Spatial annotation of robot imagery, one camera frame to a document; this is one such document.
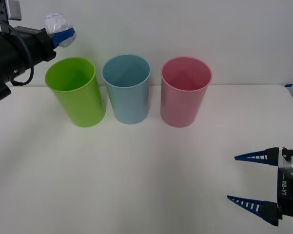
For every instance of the pink plastic bin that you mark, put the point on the pink plastic bin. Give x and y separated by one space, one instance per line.
180 107

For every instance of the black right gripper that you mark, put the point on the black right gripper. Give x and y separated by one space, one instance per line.
290 195

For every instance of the green plastic bin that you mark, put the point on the green plastic bin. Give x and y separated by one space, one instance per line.
78 102

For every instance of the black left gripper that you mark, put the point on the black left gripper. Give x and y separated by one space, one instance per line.
36 46

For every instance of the silver and black left arm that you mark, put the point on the silver and black left arm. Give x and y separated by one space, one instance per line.
2 56

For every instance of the clear plastic bottle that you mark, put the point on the clear plastic bottle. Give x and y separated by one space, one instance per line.
54 23

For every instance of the pale blue plastic bin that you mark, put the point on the pale blue plastic bin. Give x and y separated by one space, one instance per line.
129 102

